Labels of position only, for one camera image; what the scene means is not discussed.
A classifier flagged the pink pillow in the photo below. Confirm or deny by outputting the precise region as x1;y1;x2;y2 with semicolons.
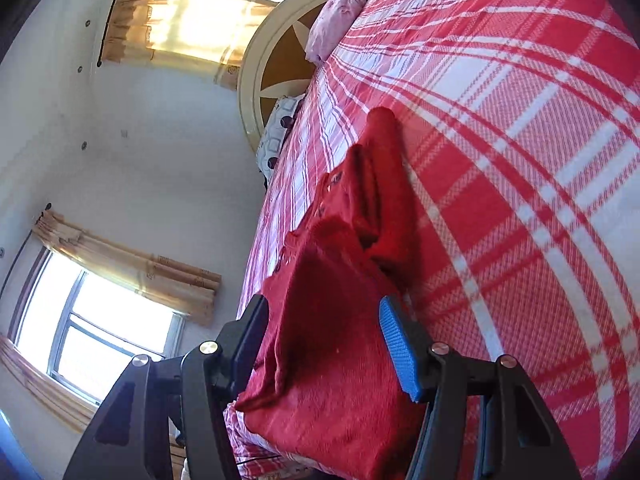
306;0;374;64

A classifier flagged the white patterned pillow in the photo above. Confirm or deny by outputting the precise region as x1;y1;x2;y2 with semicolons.
254;93;307;183

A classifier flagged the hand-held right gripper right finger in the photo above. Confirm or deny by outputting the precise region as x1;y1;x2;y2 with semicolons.
377;295;583;480

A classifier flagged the cream wooden headboard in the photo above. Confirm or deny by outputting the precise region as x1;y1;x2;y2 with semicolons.
236;0;396;161

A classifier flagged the red knitted sweater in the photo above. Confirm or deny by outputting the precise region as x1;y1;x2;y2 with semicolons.
234;106;437;479

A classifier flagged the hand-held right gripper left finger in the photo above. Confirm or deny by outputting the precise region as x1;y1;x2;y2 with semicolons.
62;294;272;480

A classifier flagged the side wall window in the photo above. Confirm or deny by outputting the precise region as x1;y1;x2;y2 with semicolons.
9;249;185;407

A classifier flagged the bed with red plaid sheet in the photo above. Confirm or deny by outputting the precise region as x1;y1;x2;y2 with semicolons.
222;0;640;480

